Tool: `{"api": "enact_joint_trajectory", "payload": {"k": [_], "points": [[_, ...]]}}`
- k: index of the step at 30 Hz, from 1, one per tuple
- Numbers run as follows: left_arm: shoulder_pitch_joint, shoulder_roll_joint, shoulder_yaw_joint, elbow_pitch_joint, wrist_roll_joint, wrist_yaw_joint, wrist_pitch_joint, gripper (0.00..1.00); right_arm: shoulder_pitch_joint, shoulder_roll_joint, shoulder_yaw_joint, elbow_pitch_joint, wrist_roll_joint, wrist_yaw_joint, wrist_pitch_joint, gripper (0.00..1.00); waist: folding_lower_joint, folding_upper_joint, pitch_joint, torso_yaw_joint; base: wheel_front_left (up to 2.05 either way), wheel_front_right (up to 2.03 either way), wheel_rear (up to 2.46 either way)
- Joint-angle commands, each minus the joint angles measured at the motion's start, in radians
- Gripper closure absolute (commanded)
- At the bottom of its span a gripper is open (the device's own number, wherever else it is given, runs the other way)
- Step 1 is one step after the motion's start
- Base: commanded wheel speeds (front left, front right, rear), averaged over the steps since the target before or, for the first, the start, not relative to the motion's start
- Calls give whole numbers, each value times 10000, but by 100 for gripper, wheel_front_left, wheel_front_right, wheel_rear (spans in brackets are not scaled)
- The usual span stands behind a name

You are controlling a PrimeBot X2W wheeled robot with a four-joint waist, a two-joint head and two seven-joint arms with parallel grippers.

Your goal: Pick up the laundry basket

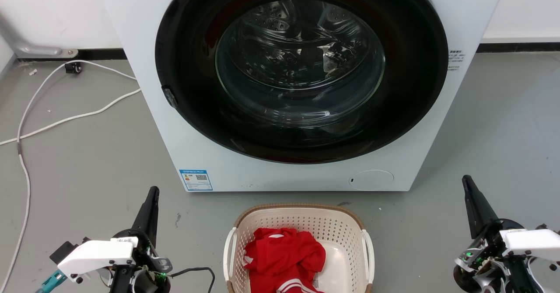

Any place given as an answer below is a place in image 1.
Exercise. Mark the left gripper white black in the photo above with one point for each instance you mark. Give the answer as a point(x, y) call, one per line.
point(94, 256)

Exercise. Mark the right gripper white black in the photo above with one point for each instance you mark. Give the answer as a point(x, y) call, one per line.
point(529, 242)

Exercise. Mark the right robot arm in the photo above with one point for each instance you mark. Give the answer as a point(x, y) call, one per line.
point(520, 280)

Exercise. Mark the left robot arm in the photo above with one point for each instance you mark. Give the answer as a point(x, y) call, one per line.
point(124, 283)

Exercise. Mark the cream perforated laundry basket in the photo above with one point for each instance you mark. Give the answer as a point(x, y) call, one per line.
point(332, 223)

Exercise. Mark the blue energy label sticker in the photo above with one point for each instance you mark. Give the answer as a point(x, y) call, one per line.
point(196, 179)

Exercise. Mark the round white filter cover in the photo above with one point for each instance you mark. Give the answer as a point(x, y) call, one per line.
point(372, 180)

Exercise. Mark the teal connector plug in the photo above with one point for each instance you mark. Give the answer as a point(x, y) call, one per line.
point(51, 282)

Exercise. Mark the black round washer door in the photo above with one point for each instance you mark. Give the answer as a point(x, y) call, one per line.
point(407, 92)

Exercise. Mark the red garment with white stripes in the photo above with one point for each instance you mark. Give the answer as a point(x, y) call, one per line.
point(280, 258)

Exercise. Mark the small black floor plug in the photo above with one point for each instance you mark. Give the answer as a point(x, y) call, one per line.
point(73, 68)

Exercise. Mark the white front-load washing machine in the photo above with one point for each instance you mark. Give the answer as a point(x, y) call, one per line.
point(463, 13)

